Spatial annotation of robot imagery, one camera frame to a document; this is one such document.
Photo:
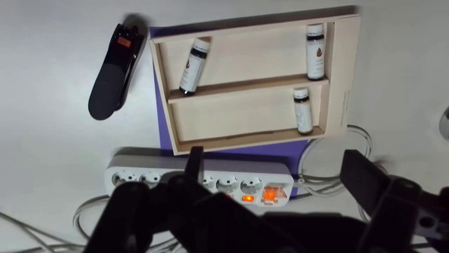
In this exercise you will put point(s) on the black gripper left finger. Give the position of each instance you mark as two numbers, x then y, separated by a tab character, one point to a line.
154	215

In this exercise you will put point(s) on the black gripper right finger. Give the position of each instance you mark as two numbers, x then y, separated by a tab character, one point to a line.
387	201

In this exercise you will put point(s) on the small white-labelled dark bottle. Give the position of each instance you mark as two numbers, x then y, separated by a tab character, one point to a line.
193	65
303	110
316	51

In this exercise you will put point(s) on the wooden tray with compartments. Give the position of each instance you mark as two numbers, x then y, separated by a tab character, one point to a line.
252	79

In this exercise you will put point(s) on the white power strip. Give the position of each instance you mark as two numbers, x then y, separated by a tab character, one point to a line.
224	176

